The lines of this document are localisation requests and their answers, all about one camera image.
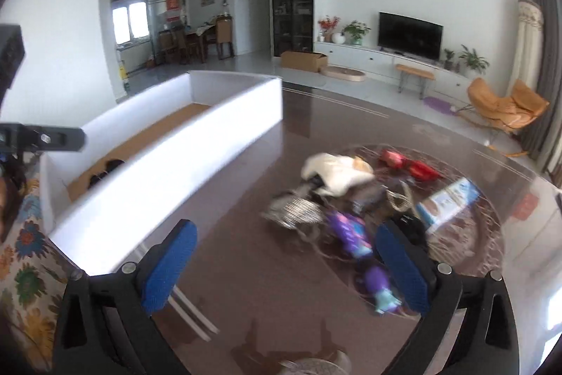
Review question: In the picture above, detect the floral sofa cover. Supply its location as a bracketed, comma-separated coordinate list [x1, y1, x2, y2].
[1, 178, 71, 371]

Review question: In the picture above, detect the oval wooden tray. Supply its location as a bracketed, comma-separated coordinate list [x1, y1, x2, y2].
[320, 66, 367, 83]

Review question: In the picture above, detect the black flat television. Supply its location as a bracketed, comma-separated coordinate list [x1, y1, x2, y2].
[378, 12, 443, 61]

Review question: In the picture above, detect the cardboard box on floor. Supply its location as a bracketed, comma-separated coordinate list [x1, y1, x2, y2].
[281, 51, 329, 73]

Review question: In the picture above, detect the grey curtain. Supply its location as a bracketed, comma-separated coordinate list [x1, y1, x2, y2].
[521, 0, 561, 171]

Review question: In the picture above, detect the black cloth item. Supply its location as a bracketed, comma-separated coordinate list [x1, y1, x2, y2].
[392, 212, 429, 254]

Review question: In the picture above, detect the green potted plant right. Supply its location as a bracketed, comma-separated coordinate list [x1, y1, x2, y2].
[459, 45, 490, 79]

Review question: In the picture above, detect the cream knitted sock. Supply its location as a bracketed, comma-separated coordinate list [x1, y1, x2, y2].
[300, 153, 375, 197]

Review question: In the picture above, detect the white cardboard sorting box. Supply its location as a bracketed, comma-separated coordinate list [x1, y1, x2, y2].
[40, 70, 283, 275]

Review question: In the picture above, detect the white tv cabinet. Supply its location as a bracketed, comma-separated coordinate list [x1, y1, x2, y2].
[313, 42, 471, 104]

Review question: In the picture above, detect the blue toothpaste box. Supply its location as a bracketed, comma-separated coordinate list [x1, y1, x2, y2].
[415, 178, 480, 234]

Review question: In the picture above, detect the small wooden bench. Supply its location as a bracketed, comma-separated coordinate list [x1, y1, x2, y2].
[394, 64, 435, 99]

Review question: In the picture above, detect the rhinestone hair claw clip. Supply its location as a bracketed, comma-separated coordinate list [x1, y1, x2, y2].
[261, 193, 324, 230]

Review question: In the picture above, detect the red flower vase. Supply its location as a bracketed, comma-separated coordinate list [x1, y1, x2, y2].
[317, 15, 340, 42]

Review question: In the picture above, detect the purple floor mat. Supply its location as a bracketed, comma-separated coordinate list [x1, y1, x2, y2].
[423, 96, 456, 116]

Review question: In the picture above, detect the standing air conditioner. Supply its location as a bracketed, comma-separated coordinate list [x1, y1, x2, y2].
[507, 0, 544, 94]

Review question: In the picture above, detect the orange lounge chair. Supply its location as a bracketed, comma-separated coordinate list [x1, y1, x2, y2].
[455, 78, 550, 133]

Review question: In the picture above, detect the purple toy figure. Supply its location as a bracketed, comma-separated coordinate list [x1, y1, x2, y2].
[326, 210, 402, 315]

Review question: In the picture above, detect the green potted plant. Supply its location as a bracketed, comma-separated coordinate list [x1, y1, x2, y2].
[343, 20, 371, 46]
[459, 45, 490, 79]

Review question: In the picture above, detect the red fabric pouch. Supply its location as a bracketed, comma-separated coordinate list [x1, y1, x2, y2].
[379, 148, 443, 183]

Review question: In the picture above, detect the green potted plant left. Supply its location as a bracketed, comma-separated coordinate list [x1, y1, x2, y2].
[343, 20, 371, 46]

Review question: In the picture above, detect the wooden dining chair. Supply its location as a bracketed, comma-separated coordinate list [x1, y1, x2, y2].
[215, 16, 234, 60]

